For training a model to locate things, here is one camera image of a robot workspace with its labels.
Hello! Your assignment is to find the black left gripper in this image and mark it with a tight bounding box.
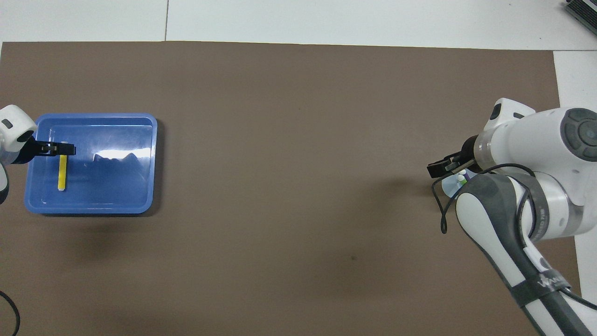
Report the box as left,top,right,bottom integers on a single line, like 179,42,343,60
14,137,76,164

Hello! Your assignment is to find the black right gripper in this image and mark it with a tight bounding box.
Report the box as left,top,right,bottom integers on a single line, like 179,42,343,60
428,135,480,179

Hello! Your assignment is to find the yellow pen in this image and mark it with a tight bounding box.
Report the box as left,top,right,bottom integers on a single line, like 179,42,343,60
58,140,68,191

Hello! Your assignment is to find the translucent pale blue cup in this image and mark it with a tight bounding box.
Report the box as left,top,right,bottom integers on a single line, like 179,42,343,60
441,168,472,199

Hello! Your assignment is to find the blue plastic tray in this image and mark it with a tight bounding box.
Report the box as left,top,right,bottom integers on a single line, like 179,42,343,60
24,113,158,215

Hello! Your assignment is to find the brown table mat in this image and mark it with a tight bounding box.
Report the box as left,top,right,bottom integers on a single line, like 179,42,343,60
0,41,586,336

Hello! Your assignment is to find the grey ribbed device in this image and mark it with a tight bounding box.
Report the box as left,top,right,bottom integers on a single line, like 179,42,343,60
564,0,597,35

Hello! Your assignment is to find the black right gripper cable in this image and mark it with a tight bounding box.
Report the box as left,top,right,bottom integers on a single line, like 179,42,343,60
431,162,597,311

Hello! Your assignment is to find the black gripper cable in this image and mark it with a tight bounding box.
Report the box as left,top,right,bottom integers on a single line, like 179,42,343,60
0,290,21,336
431,162,597,311

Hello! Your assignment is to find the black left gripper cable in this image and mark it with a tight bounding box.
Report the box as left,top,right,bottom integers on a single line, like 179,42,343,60
0,290,21,336

